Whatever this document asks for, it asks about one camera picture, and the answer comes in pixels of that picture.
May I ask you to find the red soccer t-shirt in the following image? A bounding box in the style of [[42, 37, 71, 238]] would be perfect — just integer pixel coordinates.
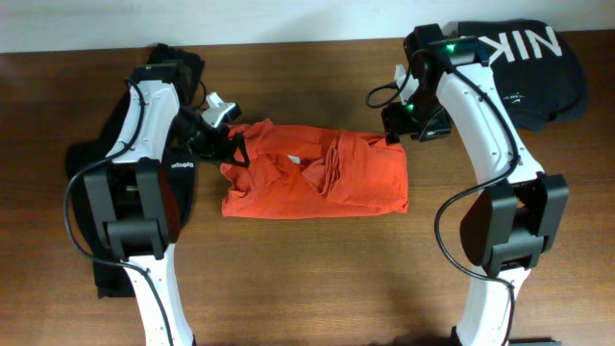
[[220, 119, 408, 219]]

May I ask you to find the folded black Nike shirt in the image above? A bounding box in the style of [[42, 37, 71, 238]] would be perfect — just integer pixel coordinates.
[[455, 19, 589, 132]]

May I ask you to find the black athletic shirt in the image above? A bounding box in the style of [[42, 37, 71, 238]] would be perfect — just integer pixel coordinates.
[[63, 44, 211, 298]]

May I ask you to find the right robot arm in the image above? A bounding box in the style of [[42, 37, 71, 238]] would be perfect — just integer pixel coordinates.
[[380, 24, 569, 345]]

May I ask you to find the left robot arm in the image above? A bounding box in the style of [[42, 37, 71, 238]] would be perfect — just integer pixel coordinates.
[[76, 60, 250, 345]]

